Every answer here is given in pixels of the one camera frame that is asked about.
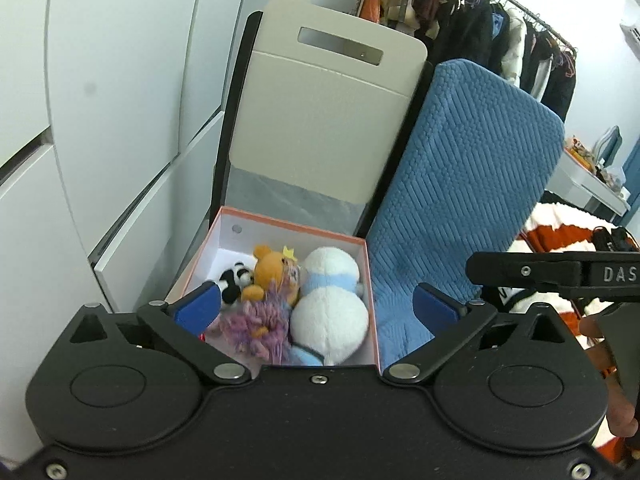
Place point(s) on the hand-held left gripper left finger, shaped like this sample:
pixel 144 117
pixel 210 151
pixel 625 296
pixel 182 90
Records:
pixel 200 310

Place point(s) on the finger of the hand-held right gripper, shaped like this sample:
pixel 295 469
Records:
pixel 525 270

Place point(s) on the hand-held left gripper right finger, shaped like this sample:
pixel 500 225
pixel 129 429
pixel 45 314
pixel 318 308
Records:
pixel 435 310

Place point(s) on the purple mesh hair flower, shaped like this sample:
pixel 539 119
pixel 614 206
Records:
pixel 272 332

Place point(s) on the white and blue plush toy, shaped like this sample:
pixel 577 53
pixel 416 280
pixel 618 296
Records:
pixel 325 320

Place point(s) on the pink cardboard box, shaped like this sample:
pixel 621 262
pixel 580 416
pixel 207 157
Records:
pixel 280 230

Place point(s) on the person's right hand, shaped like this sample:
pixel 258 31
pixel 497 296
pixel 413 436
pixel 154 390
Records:
pixel 592 327

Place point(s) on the small panda plush toy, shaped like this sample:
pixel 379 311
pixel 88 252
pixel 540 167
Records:
pixel 235 280

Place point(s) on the orange white striped blanket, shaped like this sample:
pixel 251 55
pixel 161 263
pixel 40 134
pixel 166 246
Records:
pixel 555 230

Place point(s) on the brown bear plush toy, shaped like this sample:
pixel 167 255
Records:
pixel 270 270

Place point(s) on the white desk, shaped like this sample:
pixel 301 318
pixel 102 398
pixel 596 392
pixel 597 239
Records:
pixel 580 190

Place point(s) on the blue curtain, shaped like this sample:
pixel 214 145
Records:
pixel 632 170

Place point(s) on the blue quilted chair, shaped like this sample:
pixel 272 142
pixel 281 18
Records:
pixel 450 185

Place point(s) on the colourful clutter on desk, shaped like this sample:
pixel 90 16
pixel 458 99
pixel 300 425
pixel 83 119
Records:
pixel 580 152

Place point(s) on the white air conditioner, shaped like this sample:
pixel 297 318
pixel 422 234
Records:
pixel 631 32

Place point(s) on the white wardrobe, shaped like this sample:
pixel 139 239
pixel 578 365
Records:
pixel 100 85

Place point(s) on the row of hanging clothes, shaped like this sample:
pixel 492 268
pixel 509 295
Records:
pixel 470 25

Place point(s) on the metal clothes rack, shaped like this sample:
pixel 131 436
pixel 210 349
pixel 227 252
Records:
pixel 520 5

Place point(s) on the beige chair with black frame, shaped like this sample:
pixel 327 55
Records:
pixel 320 110

